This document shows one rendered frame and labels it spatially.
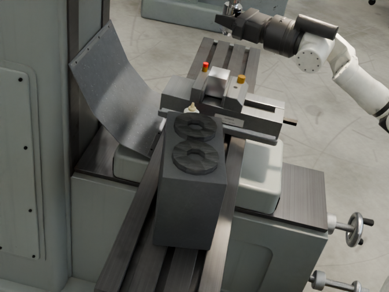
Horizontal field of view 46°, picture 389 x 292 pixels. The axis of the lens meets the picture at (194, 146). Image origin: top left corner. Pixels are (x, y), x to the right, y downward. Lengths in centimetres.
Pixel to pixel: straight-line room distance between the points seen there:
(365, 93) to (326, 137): 203
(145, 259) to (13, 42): 61
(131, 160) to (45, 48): 39
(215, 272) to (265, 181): 47
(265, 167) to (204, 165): 57
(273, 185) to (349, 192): 148
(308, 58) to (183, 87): 40
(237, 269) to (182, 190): 75
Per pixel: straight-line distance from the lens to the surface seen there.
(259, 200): 133
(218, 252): 97
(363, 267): 240
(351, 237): 160
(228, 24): 117
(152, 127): 137
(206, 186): 83
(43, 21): 114
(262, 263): 152
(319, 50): 109
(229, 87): 128
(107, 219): 150
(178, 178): 82
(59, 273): 171
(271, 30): 113
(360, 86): 114
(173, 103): 129
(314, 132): 317
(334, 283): 157
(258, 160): 140
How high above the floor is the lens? 165
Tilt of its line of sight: 37 degrees down
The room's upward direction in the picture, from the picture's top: 11 degrees clockwise
